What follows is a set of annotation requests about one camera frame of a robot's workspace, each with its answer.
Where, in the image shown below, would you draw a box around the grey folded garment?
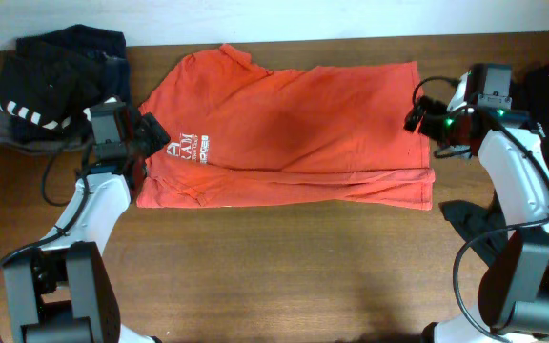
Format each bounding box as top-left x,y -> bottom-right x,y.
0,110 -> 92,155

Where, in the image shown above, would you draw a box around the black folded garment with stripes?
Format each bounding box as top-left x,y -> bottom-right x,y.
0,24 -> 132,132

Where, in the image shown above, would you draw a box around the orange FRAM t-shirt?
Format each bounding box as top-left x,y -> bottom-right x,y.
136,44 -> 435,211

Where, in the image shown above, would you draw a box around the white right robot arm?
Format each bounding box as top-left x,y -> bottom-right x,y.
404,96 -> 549,342

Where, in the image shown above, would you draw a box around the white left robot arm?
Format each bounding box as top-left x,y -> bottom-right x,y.
0,112 -> 170,342

